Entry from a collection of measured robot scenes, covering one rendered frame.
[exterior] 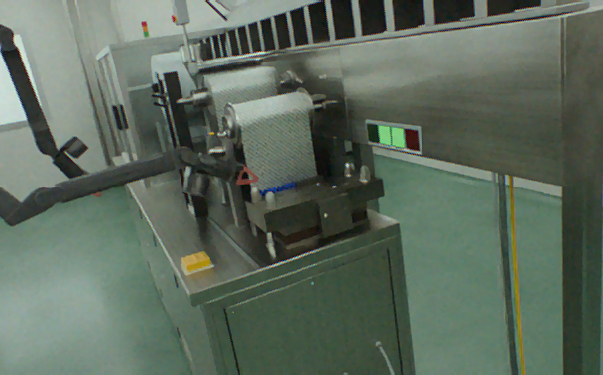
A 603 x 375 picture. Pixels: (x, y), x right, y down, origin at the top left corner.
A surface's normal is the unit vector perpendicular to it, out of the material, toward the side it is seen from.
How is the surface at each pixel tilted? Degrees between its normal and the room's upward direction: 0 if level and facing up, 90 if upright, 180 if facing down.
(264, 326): 90
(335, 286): 90
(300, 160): 90
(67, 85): 90
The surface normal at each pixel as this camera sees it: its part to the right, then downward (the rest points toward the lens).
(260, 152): 0.40, 0.19
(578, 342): -0.90, 0.26
